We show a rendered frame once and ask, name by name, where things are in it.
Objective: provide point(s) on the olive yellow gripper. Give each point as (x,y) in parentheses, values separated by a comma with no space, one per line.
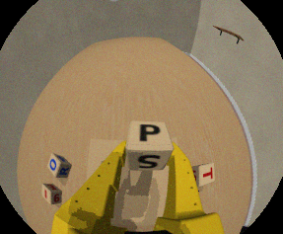
(90,209)

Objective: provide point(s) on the beige block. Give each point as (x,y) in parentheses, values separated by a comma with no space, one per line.
(148,146)
(51,193)
(204,174)
(58,166)

